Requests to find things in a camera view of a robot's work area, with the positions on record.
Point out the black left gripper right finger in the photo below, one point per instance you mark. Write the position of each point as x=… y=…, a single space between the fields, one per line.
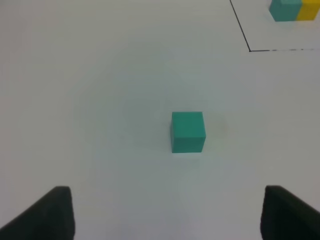
x=286 y=217

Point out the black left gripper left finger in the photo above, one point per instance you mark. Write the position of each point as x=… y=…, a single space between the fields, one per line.
x=50 y=218

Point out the template teal cube block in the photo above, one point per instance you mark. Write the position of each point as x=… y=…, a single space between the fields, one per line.
x=285 y=10

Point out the template yellow cube block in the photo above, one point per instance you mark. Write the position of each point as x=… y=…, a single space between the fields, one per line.
x=309 y=10

